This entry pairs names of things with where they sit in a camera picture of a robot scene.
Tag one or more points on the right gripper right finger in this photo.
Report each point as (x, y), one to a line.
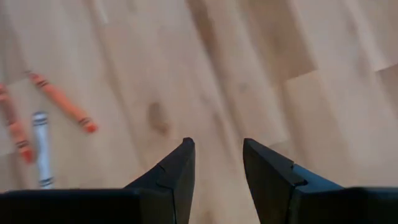
(273, 186)

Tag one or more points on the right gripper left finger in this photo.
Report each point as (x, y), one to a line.
(174, 186)

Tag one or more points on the grey crayon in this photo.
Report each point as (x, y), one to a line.
(43, 149)

